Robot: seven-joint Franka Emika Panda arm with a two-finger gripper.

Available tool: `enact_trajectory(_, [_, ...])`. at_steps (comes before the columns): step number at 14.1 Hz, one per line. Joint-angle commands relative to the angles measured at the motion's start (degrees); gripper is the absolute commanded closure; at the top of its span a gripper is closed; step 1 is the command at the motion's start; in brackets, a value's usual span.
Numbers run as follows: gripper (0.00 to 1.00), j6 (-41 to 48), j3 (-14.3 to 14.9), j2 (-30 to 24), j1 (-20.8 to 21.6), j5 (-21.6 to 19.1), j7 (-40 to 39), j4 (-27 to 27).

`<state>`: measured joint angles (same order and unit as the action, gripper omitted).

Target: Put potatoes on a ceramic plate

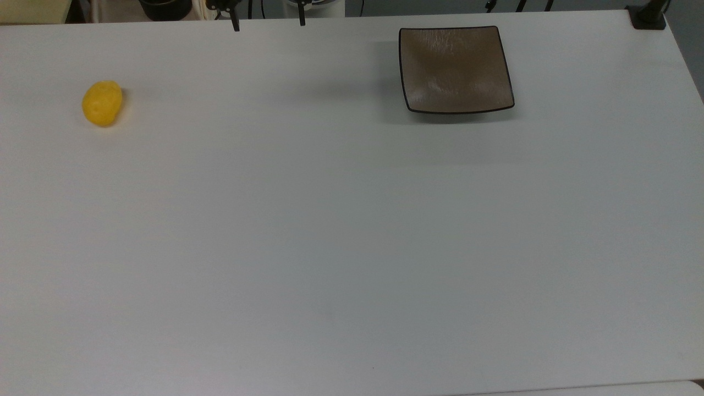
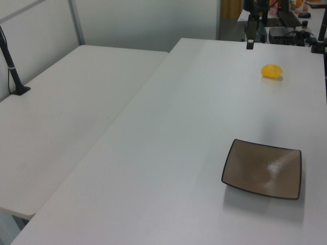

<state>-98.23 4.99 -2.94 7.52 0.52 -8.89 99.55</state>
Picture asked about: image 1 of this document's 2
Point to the black table clamp mount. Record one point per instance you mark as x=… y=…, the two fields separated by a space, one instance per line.
x=648 y=17

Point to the brown square ceramic plate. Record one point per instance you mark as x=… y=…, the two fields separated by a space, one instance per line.
x=455 y=70

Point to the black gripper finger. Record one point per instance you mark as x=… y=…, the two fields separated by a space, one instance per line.
x=301 y=15
x=235 y=21

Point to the black round pot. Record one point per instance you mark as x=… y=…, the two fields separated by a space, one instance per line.
x=165 y=7

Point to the beige board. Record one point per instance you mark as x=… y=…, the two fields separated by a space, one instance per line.
x=32 y=10

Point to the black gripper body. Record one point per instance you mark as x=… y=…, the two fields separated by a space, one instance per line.
x=220 y=4

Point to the yellow potato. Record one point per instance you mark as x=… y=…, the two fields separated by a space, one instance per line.
x=102 y=103

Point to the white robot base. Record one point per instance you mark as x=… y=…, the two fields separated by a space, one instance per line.
x=324 y=6

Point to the black tripod legs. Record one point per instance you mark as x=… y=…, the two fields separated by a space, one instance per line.
x=520 y=5

